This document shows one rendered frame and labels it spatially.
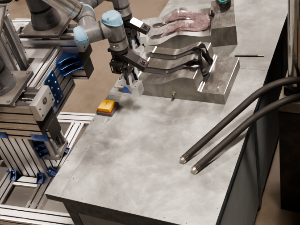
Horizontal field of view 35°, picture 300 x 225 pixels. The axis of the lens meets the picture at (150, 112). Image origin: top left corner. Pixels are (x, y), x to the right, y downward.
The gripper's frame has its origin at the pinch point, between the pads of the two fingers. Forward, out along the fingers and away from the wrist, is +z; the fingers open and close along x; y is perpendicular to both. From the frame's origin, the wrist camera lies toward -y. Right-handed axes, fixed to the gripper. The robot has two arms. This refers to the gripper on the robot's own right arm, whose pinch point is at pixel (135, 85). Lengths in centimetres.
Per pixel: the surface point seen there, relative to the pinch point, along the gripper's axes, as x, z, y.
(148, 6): -211, 95, 100
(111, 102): 1.2, 11.4, 14.2
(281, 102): -5, 5, -61
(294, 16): -21, -24, -63
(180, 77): -10.0, 2.1, -16.8
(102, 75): -110, 95, 98
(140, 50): -28.1, 3.0, 9.8
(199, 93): -10.0, 9.7, -24.6
